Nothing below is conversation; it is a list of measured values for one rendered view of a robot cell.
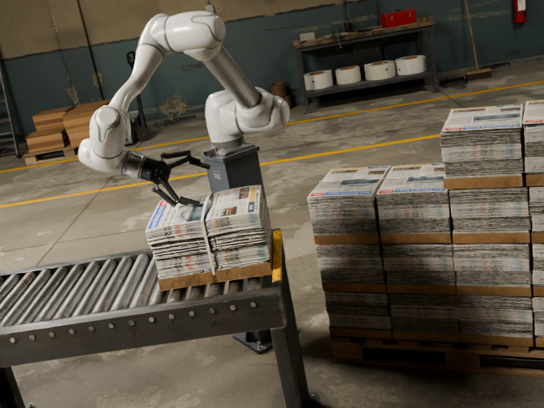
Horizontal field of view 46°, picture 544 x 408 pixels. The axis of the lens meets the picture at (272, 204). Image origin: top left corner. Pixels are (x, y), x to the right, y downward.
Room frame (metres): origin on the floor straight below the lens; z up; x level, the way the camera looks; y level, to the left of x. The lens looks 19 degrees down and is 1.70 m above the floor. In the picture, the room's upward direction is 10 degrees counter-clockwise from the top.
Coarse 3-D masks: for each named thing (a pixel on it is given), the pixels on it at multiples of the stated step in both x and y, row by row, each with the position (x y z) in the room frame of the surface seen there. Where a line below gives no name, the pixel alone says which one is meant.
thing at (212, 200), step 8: (208, 200) 2.11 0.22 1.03; (216, 200) 2.09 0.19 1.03; (200, 208) 2.04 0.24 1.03; (208, 208) 2.02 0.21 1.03; (200, 216) 1.95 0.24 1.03; (208, 216) 1.94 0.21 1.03; (200, 224) 1.91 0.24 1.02; (208, 224) 1.91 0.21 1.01; (200, 232) 1.91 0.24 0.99; (208, 232) 1.91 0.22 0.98; (200, 240) 1.91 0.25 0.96; (208, 240) 1.91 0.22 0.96; (200, 248) 1.91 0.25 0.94; (216, 248) 1.91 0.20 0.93; (216, 256) 1.91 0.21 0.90; (208, 264) 1.92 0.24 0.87; (216, 264) 1.92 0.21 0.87
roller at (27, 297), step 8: (40, 272) 2.31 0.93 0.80; (48, 272) 2.31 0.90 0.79; (40, 280) 2.23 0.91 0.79; (48, 280) 2.27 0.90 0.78; (32, 288) 2.16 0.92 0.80; (40, 288) 2.19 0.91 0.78; (24, 296) 2.10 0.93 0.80; (32, 296) 2.12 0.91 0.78; (16, 304) 2.04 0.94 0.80; (24, 304) 2.05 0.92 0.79; (8, 312) 1.99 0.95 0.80; (16, 312) 1.99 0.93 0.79; (8, 320) 1.93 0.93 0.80; (16, 320) 1.96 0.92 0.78
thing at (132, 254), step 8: (272, 232) 2.28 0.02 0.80; (104, 256) 2.35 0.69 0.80; (112, 256) 2.34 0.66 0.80; (120, 256) 2.32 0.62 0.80; (128, 256) 2.31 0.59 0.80; (136, 256) 2.31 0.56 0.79; (152, 256) 2.30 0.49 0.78; (272, 256) 2.27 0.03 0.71; (48, 264) 2.38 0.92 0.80; (56, 264) 2.36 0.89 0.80; (64, 264) 2.34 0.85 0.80; (72, 264) 2.33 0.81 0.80; (80, 264) 2.32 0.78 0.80; (88, 264) 2.32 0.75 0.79; (0, 272) 2.38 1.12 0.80; (8, 272) 2.37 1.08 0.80; (16, 272) 2.35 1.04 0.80; (24, 272) 2.34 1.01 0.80
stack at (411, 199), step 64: (320, 192) 2.57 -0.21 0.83; (384, 192) 2.43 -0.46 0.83; (448, 192) 2.35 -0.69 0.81; (512, 192) 2.21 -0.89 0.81; (320, 256) 2.54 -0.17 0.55; (384, 256) 2.42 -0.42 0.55; (448, 256) 2.31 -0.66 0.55; (512, 256) 2.21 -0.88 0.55; (384, 320) 2.44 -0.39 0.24; (448, 320) 2.32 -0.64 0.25; (512, 320) 2.21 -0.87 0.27
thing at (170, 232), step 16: (160, 208) 2.10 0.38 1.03; (176, 208) 2.07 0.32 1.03; (192, 208) 2.05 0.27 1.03; (160, 224) 1.94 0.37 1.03; (176, 224) 1.91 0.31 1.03; (192, 224) 1.91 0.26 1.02; (160, 240) 1.92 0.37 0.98; (176, 240) 1.92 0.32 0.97; (192, 240) 1.91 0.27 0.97; (160, 256) 1.92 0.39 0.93; (176, 256) 1.92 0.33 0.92; (192, 256) 1.92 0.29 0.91; (160, 272) 1.92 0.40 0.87; (176, 272) 1.92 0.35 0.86; (192, 272) 1.92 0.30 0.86
